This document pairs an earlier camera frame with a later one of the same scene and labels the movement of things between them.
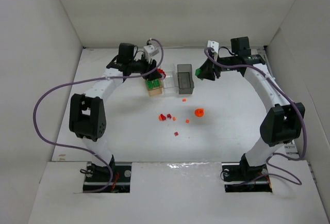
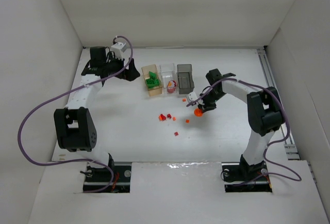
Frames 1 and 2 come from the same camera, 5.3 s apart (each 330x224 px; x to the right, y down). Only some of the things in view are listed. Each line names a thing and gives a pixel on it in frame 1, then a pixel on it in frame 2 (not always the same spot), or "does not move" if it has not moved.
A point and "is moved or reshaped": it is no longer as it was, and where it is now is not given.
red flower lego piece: x=162 y=72 -> x=171 y=86
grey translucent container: x=186 y=84 does not move
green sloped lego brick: x=198 y=72 is moved or reshaped
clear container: x=170 y=85 does not move
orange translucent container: x=155 y=86 does not move
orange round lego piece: x=199 y=112 does not move
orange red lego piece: x=162 y=117 does not move
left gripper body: x=152 y=67 -> x=124 y=69
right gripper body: x=213 y=66 -> x=206 y=106
